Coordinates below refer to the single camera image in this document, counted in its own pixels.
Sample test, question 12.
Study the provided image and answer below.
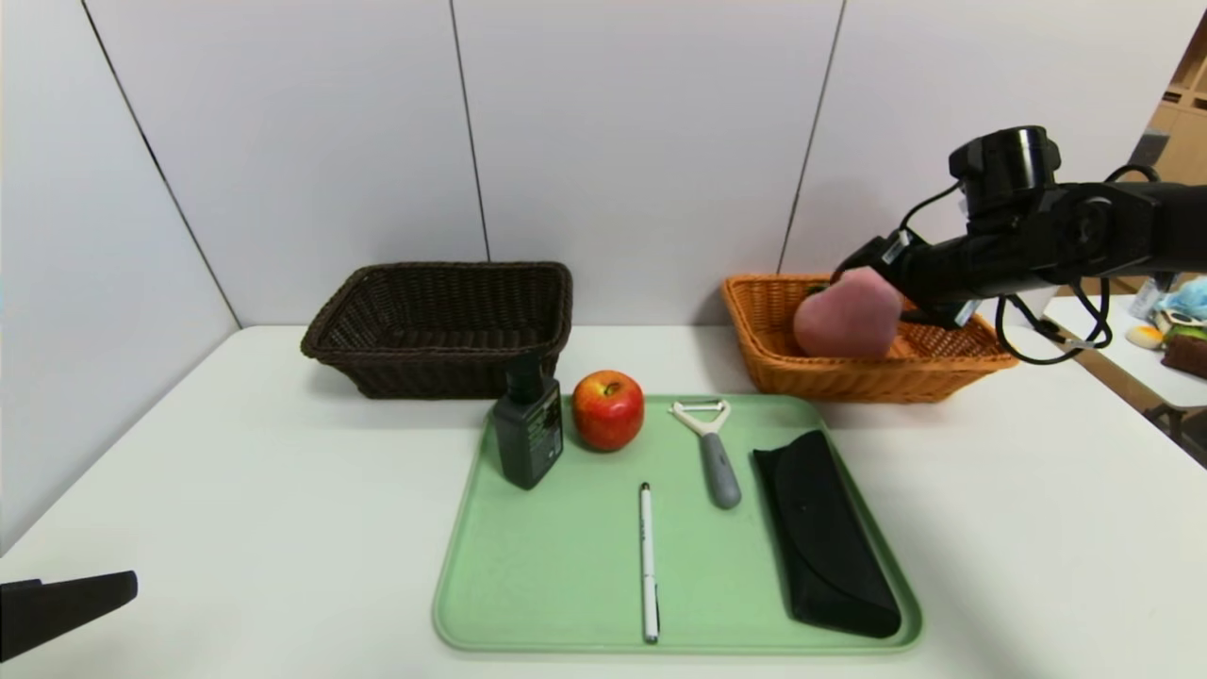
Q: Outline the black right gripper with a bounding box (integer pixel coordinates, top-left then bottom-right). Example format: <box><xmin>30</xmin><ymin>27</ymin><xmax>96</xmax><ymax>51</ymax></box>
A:
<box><xmin>829</xmin><ymin>228</ymin><xmax>984</xmax><ymax>330</ymax></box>

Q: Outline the pink plush peach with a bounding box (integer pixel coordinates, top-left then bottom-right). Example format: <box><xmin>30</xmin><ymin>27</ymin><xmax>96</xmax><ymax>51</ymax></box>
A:
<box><xmin>792</xmin><ymin>267</ymin><xmax>904</xmax><ymax>359</ymax></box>

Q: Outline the black glasses case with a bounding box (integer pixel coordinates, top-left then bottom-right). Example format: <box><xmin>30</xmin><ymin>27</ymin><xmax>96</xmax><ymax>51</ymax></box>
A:
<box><xmin>752</xmin><ymin>430</ymin><xmax>902</xmax><ymax>638</ymax></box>

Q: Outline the red apple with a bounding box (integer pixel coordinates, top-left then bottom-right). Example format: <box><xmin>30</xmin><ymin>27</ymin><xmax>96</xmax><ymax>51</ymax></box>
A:
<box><xmin>572</xmin><ymin>371</ymin><xmax>646</xmax><ymax>453</ymax></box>

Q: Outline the dark pump bottle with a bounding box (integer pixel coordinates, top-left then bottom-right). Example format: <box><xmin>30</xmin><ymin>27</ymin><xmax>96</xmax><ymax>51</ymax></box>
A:
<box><xmin>494</xmin><ymin>356</ymin><xmax>566</xmax><ymax>490</ymax></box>

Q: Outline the orange wicker basket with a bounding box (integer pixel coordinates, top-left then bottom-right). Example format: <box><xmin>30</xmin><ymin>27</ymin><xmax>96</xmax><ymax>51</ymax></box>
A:
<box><xmin>721</xmin><ymin>273</ymin><xmax>1019</xmax><ymax>405</ymax></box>

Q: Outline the dark brown wicker basket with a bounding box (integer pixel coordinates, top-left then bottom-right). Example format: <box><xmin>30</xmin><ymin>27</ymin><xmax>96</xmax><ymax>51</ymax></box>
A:
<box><xmin>302</xmin><ymin>262</ymin><xmax>573</xmax><ymax>400</ymax></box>

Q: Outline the white side table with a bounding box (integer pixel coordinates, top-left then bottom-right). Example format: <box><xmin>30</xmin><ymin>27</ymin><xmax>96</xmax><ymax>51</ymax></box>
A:
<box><xmin>1040</xmin><ymin>292</ymin><xmax>1207</xmax><ymax>412</ymax></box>

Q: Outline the clear bottle blue cap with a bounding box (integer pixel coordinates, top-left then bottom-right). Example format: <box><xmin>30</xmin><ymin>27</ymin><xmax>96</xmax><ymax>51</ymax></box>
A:
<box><xmin>1128</xmin><ymin>273</ymin><xmax>1175</xmax><ymax>323</ymax></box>

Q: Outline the light blue plush toy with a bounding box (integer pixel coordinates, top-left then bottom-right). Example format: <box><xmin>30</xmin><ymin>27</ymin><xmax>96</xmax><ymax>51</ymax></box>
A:
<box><xmin>1155</xmin><ymin>278</ymin><xmax>1207</xmax><ymax>322</ymax></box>

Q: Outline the dark red pouch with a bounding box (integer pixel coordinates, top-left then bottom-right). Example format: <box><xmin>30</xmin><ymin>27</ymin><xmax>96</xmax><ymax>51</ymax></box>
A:
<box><xmin>1159</xmin><ymin>337</ymin><xmax>1207</xmax><ymax>383</ymax></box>

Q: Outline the wooden cabinet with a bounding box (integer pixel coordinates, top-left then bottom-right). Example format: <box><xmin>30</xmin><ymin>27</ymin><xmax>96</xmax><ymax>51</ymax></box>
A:
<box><xmin>1051</xmin><ymin>9</ymin><xmax>1207</xmax><ymax>299</ymax></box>

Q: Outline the white pen black cap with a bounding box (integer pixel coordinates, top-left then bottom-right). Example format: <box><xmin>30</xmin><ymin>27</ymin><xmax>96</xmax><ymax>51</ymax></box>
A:
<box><xmin>639</xmin><ymin>482</ymin><xmax>660</xmax><ymax>644</ymax></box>

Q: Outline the light green plastic tray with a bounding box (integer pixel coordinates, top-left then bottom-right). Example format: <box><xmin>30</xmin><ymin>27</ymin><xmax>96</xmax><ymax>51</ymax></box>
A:
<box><xmin>433</xmin><ymin>394</ymin><xmax>924</xmax><ymax>654</ymax></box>

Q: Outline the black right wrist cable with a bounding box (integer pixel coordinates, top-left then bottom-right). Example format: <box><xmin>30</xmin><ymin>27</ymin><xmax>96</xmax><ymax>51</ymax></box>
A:
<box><xmin>901</xmin><ymin>165</ymin><xmax>1163</xmax><ymax>366</ymax></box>

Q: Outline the white peeler grey handle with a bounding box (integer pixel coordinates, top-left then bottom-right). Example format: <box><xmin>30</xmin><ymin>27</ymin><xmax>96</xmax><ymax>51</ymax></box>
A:
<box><xmin>670</xmin><ymin>400</ymin><xmax>742</xmax><ymax>510</ymax></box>

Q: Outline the dark metal table frame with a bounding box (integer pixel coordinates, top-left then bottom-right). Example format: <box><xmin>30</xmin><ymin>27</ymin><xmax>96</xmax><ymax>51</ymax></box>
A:
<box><xmin>1136</xmin><ymin>406</ymin><xmax>1207</xmax><ymax>471</ymax></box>

